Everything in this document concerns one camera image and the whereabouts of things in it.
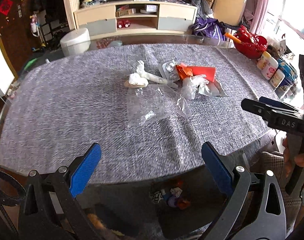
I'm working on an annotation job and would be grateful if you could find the white foil wrapper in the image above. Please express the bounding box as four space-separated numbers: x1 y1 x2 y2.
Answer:
181 74 227 100

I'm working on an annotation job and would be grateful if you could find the clear plastic bag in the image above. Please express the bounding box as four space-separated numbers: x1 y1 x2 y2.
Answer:
126 85 191 126

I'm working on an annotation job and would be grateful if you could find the orange paper wrapper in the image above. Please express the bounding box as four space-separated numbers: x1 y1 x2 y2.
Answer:
176 63 193 81

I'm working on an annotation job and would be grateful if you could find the white tissue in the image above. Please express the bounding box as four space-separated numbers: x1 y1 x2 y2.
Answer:
124 60 178 89

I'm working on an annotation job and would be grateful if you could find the dark grey trash bin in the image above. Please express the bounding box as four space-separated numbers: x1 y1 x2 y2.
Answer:
150 166 227 239

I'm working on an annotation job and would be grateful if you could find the person's right hand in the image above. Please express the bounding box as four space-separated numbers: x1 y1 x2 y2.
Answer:
282 137 304 177

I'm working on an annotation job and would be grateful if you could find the grey woven tablecloth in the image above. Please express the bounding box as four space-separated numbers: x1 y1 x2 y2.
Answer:
0 44 277 184

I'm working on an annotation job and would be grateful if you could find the red plastic basket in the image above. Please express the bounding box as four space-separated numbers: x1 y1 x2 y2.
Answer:
234 25 268 60

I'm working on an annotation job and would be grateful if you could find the purple cloth heap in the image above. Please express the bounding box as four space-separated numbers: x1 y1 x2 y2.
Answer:
191 18 226 41

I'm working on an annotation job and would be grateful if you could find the white round stool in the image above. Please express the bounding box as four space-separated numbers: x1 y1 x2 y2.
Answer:
60 28 91 57

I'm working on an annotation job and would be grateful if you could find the beige TV cabinet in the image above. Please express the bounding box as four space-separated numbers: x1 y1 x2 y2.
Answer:
74 0 198 40

